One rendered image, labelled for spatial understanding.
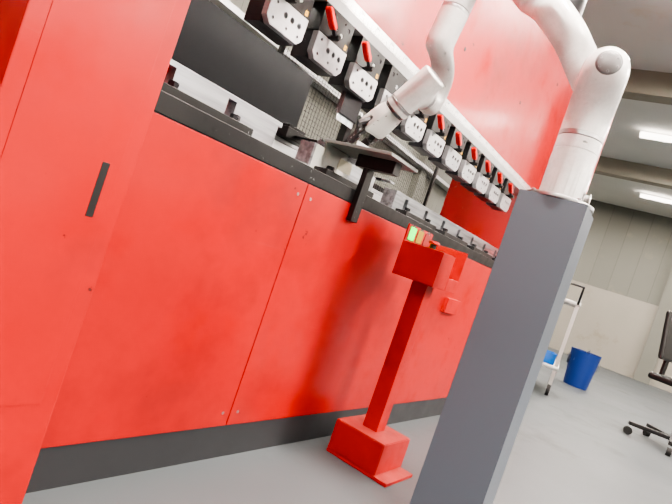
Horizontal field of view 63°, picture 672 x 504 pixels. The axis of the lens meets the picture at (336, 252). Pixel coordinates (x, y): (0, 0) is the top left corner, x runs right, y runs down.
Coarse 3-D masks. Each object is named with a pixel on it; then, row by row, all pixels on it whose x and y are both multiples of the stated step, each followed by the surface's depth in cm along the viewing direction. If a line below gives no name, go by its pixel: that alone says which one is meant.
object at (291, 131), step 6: (282, 126) 191; (288, 126) 189; (276, 132) 192; (282, 132) 190; (288, 132) 190; (294, 132) 192; (300, 132) 196; (282, 138) 196; (288, 138) 191; (294, 138) 193; (300, 138) 191; (306, 138) 189; (294, 144) 200
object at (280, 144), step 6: (276, 138) 194; (276, 144) 194; (282, 144) 196; (288, 144) 199; (282, 150) 197; (288, 150) 199; (294, 150) 202; (294, 156) 203; (372, 192) 250; (378, 192) 255; (378, 198) 256
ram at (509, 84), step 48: (336, 0) 158; (384, 0) 176; (432, 0) 197; (480, 0) 224; (384, 48) 183; (480, 48) 235; (528, 48) 275; (480, 96) 248; (528, 96) 293; (480, 144) 263; (528, 144) 313
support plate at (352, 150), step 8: (336, 144) 173; (344, 144) 170; (352, 144) 168; (344, 152) 183; (352, 152) 178; (360, 152) 173; (368, 152) 168; (376, 152) 163; (384, 152) 162; (392, 152) 160; (392, 160) 168; (400, 160) 165; (408, 168) 172
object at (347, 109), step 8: (344, 96) 179; (352, 96) 181; (344, 104) 179; (352, 104) 183; (360, 104) 186; (336, 112) 180; (344, 112) 180; (352, 112) 184; (344, 120) 183; (352, 120) 185
